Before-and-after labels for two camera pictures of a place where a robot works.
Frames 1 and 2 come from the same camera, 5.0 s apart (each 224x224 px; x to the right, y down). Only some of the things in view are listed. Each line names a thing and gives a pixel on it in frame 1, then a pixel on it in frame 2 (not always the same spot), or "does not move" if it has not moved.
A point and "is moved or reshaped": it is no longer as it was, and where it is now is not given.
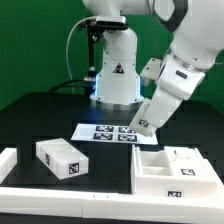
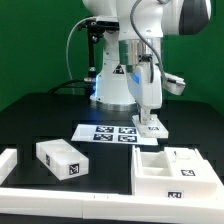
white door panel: x=143 y=120 is moved or reshaped
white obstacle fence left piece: x=8 y=160 does not move
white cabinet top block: x=62 y=159 does not move
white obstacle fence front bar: x=44 y=202 does not move
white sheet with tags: x=111 y=133 does not move
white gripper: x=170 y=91 → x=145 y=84
